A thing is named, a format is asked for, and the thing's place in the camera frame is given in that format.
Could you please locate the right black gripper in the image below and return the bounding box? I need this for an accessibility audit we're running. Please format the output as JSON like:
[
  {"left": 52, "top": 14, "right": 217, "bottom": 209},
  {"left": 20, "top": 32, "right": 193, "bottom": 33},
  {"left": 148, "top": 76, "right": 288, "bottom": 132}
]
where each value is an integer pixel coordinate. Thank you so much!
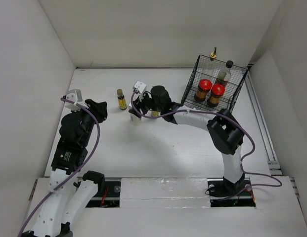
[{"left": 129, "top": 90, "right": 163, "bottom": 118}]

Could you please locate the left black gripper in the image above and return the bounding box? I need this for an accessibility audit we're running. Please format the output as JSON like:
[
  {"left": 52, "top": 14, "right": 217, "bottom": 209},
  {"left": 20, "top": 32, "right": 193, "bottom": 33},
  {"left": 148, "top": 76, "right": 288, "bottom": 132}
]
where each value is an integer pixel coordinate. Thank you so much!
[{"left": 72, "top": 98, "right": 107, "bottom": 145}]

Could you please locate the small yellow label bottle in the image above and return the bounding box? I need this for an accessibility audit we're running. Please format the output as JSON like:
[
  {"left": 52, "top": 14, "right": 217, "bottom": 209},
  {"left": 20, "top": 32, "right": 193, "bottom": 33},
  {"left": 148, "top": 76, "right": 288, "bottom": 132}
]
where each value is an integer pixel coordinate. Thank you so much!
[
  {"left": 151, "top": 111, "right": 159, "bottom": 118},
  {"left": 117, "top": 89, "right": 127, "bottom": 110}
]

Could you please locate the silver lid spice shaker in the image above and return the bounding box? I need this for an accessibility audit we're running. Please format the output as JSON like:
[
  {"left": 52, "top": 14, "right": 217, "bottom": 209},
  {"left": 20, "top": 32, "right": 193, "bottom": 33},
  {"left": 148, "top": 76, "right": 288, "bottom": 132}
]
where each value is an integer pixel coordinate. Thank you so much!
[{"left": 128, "top": 103, "right": 142, "bottom": 126}]

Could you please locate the red lid jar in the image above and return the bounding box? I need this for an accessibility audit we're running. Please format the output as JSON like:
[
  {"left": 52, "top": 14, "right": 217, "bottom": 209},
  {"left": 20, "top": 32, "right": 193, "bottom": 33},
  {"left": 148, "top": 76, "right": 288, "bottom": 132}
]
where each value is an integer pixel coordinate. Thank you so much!
[
  {"left": 207, "top": 83, "right": 225, "bottom": 108},
  {"left": 194, "top": 79, "right": 212, "bottom": 103}
]

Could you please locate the clear glass pourer bottle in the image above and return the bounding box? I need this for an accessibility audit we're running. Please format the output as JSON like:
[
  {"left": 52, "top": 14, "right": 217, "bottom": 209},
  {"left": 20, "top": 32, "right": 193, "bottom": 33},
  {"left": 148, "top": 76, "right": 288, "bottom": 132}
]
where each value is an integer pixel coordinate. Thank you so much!
[{"left": 202, "top": 47, "right": 217, "bottom": 79}]

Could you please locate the black cap sauce bottle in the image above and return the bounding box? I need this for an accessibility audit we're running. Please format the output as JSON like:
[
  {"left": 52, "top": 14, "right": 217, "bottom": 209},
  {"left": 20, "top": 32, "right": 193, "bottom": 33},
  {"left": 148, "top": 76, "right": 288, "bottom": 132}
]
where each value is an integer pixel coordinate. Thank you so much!
[{"left": 215, "top": 60, "right": 234, "bottom": 87}]

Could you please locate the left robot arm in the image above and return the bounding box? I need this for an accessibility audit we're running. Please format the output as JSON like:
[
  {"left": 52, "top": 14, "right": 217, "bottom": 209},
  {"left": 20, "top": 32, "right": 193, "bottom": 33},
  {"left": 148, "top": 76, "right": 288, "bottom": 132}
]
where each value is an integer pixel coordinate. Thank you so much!
[{"left": 18, "top": 96, "right": 108, "bottom": 237}]

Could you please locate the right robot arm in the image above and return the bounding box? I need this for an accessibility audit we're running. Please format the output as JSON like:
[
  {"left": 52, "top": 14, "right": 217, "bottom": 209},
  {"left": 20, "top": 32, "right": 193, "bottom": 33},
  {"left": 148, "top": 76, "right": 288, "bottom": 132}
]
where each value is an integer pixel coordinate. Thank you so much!
[{"left": 129, "top": 81, "right": 245, "bottom": 196}]

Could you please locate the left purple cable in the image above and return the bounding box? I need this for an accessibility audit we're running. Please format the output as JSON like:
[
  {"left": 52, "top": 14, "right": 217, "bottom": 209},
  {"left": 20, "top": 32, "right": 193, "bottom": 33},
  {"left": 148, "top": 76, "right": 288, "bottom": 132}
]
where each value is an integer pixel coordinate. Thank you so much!
[{"left": 17, "top": 97, "right": 101, "bottom": 237}]

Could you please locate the purple cable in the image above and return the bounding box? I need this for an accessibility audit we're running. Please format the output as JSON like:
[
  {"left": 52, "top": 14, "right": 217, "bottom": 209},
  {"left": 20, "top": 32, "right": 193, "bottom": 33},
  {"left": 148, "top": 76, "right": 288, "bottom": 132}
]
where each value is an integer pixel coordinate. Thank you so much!
[
  {"left": 131, "top": 88, "right": 283, "bottom": 200},
  {"left": 17, "top": 97, "right": 101, "bottom": 237}
]

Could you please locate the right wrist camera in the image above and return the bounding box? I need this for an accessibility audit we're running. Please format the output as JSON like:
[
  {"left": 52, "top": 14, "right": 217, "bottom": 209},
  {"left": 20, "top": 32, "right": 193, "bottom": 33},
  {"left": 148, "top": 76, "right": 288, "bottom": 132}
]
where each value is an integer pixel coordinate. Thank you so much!
[{"left": 132, "top": 80, "right": 147, "bottom": 100}]

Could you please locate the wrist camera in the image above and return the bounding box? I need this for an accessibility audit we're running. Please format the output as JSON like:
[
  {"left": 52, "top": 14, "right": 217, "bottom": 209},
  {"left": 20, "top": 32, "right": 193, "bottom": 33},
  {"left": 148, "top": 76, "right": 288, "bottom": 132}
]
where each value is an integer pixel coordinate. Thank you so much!
[
  {"left": 132, "top": 80, "right": 147, "bottom": 100},
  {"left": 64, "top": 89, "right": 83, "bottom": 111}
]

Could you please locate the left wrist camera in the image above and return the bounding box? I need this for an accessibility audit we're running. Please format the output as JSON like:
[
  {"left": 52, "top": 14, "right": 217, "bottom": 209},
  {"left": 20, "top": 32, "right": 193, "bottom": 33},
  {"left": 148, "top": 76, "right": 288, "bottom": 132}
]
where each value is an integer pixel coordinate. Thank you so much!
[{"left": 64, "top": 89, "right": 83, "bottom": 111}]

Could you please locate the black wire rack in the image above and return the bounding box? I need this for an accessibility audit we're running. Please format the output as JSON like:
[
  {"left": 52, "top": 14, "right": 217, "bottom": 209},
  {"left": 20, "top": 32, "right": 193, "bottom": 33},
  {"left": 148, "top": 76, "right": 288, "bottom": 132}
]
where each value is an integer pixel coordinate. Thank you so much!
[{"left": 181, "top": 55, "right": 248, "bottom": 112}]

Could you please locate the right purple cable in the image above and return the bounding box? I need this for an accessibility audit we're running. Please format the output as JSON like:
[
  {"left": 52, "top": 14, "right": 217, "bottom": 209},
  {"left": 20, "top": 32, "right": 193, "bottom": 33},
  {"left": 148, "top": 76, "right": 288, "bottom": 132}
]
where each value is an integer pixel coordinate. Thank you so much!
[{"left": 131, "top": 88, "right": 283, "bottom": 200}]

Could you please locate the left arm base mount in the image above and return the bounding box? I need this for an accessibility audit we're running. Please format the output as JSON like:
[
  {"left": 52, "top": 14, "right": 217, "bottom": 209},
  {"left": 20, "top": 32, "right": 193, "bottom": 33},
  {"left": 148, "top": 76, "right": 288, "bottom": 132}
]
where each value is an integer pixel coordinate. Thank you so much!
[{"left": 73, "top": 171, "right": 121, "bottom": 208}]

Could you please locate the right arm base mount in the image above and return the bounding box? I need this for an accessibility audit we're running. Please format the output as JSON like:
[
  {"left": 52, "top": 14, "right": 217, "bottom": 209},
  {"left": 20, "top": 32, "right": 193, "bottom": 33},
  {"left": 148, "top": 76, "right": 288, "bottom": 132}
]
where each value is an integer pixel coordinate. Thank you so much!
[{"left": 205, "top": 178, "right": 256, "bottom": 208}]

